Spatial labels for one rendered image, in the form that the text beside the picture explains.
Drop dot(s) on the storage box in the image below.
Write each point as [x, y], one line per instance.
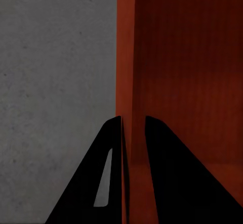
[179, 61]

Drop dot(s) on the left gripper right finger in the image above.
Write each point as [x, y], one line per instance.
[185, 191]

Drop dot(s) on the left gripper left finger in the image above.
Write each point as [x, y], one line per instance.
[76, 204]

